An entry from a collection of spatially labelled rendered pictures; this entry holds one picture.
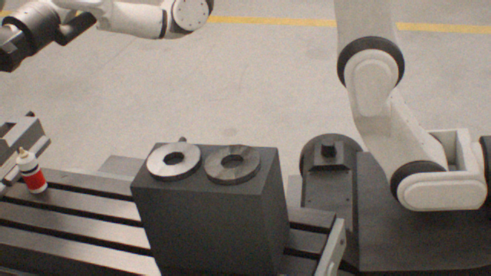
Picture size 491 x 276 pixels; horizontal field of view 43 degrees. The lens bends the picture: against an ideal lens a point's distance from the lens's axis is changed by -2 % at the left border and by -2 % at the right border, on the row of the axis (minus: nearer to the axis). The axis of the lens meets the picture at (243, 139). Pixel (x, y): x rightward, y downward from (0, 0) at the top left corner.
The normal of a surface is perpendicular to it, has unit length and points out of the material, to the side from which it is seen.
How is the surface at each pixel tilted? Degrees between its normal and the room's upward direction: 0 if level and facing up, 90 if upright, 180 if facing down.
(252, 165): 0
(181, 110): 0
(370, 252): 0
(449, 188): 90
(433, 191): 90
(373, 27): 90
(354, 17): 90
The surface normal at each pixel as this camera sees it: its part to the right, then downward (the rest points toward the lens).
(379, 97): -0.12, 0.60
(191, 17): 0.40, 0.14
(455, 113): -0.15, -0.80
